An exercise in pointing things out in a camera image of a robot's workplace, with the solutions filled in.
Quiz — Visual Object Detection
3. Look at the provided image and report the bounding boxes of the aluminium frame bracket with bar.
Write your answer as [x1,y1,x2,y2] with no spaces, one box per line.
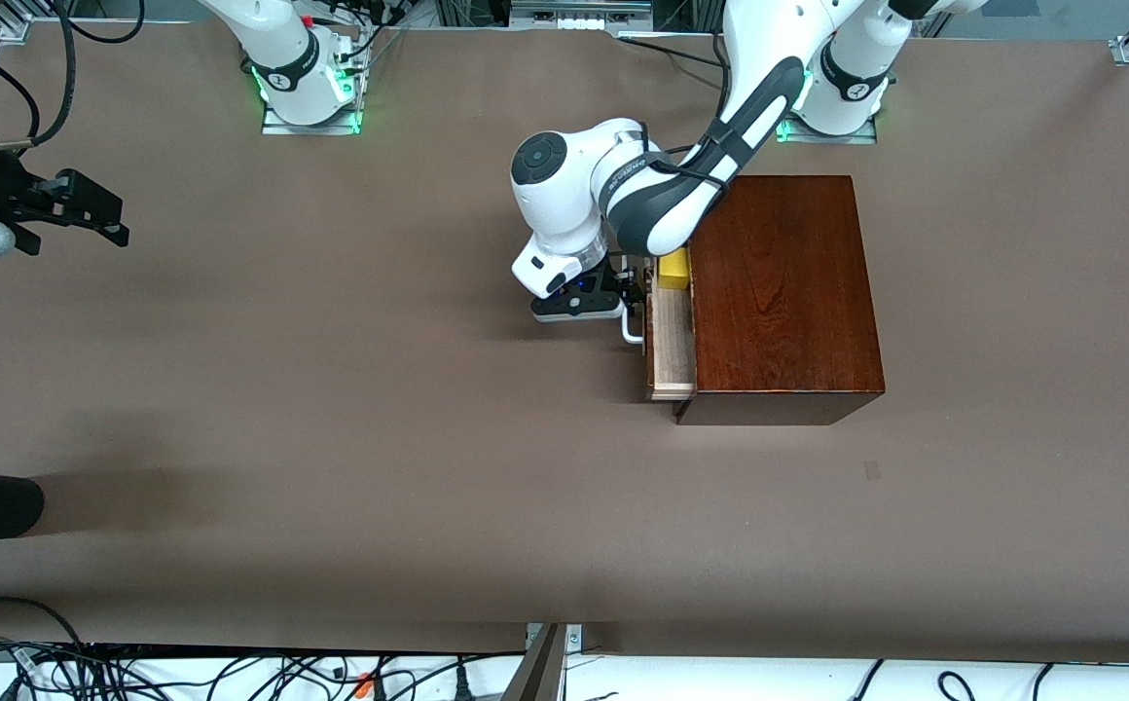
[501,623,585,701]

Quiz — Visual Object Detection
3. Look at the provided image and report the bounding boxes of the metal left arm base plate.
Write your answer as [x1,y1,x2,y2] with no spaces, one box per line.
[774,54,879,145]

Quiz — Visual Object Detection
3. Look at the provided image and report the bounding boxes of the black cable on table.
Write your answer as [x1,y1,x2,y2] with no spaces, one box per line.
[618,32,729,71]

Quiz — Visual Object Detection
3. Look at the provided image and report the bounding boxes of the dark brown wooden cabinet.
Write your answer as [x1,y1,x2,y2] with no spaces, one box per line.
[674,175,887,426]

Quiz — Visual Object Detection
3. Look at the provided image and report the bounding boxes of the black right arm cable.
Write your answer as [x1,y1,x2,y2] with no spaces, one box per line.
[0,0,79,152]

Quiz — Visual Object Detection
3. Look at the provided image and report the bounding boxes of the wooden drawer with white handle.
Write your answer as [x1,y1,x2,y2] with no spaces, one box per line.
[621,248,698,402]

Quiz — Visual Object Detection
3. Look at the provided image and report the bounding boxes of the tangled black cables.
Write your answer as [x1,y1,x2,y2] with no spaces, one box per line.
[0,633,527,701]

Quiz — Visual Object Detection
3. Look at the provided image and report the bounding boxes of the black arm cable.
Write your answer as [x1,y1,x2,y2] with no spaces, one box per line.
[0,0,79,152]
[650,117,755,186]

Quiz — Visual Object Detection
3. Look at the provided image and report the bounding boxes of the black looped cable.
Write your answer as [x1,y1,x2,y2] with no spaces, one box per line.
[0,596,89,651]

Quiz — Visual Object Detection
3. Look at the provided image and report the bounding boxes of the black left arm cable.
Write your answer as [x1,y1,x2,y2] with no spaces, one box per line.
[650,117,755,186]

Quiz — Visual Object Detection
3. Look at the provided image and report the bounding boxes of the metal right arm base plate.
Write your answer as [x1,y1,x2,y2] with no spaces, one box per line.
[261,27,365,135]

